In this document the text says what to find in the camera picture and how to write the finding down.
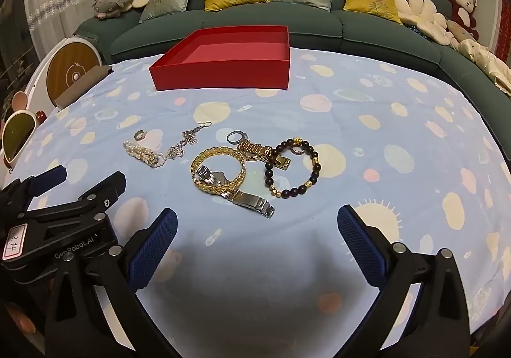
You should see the cream flower-shaped cushion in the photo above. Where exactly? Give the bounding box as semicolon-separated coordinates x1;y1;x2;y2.
394;0;460;45

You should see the gold bangle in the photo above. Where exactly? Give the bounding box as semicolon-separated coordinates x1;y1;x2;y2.
190;147;246;196

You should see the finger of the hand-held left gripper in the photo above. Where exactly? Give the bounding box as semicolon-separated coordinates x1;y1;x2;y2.
0;165;67;215
16;171;127;231

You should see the red monkey plush toy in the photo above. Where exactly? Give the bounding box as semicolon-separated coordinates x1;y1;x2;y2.
447;0;480;41

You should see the cream satin blanket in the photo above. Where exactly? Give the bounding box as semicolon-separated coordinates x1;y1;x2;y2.
449;39;511;95

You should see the red framed wall hanging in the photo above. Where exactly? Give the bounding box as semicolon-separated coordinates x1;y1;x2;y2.
495;0;511;59

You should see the silver drop earring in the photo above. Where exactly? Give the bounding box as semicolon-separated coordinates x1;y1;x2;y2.
167;121;213;161

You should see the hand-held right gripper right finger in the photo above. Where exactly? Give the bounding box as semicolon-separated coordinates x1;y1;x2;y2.
337;204;474;358

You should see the red cardboard box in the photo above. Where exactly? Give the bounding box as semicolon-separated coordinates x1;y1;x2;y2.
149;25;291;92

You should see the white oval device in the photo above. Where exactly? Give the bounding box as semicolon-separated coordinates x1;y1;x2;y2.
0;110;41;175

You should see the blue spotted tablecloth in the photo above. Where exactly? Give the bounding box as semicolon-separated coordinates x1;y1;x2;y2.
0;44;511;358

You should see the gold wristwatch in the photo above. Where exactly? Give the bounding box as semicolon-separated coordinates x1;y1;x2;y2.
236;140;291;172

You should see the white sheer curtain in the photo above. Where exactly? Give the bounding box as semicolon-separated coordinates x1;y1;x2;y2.
24;0;116;63

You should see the dark green sofa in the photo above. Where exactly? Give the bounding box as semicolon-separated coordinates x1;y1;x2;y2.
74;0;511;127

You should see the dark bead string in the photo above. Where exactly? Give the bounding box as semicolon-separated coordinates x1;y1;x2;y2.
403;23;432;39

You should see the dark bead bracelet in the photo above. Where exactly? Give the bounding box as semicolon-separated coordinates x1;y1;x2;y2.
264;137;320;199

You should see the white round wood-top device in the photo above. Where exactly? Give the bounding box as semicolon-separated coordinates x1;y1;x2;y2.
24;36;102;111

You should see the beige plush pillow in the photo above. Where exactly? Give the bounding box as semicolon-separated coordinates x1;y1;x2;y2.
445;20;476;41

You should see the pearl bracelet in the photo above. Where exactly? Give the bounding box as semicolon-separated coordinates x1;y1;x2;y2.
123;140;167;168

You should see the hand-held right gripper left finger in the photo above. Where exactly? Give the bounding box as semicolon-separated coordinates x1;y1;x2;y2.
45;207;180;358

